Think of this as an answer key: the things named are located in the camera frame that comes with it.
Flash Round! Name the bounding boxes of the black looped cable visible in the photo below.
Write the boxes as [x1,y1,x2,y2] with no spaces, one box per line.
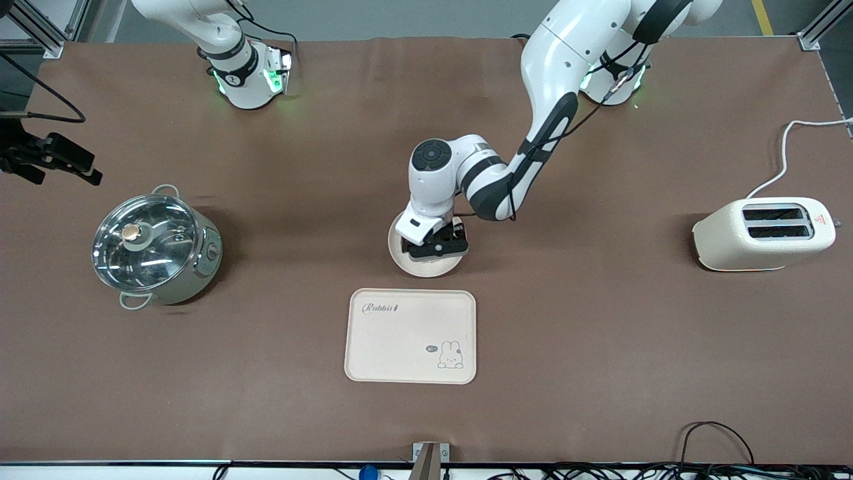
[676,421,756,467]

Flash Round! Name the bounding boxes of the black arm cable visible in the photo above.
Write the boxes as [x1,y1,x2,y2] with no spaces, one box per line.
[0,52,86,124]
[506,40,650,222]

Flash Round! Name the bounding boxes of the glass pot lid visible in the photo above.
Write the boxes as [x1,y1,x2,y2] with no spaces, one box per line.
[91,193,201,291]

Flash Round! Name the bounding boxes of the aluminium frame profile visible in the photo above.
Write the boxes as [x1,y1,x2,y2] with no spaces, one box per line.
[796,0,853,53]
[0,0,87,59]

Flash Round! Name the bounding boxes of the white two-slot toaster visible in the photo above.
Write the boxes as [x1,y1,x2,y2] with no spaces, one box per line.
[692,197,842,273]

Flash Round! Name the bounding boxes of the cream rabbit print tray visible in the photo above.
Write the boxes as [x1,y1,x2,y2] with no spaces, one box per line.
[344,288,478,385]

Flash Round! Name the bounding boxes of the metal camera bracket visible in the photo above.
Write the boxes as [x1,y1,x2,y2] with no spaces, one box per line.
[410,442,450,480]

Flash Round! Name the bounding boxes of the cream round plate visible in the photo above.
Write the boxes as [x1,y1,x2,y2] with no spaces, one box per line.
[388,209,465,279]

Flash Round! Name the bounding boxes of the white toaster cable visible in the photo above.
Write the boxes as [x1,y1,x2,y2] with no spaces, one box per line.
[745,117,853,199]

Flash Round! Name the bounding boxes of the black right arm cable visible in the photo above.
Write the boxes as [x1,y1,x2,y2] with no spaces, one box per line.
[0,52,86,124]

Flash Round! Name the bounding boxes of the black tangled cable bundle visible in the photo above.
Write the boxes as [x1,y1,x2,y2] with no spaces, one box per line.
[486,463,853,480]

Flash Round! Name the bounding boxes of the silver electric cooking pot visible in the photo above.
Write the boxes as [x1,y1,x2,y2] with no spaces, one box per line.
[91,185,224,311]

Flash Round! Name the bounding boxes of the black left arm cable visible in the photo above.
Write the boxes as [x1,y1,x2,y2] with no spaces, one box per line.
[506,40,650,222]

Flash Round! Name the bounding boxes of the black right base cable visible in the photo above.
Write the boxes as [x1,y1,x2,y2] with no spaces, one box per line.
[223,0,299,67]

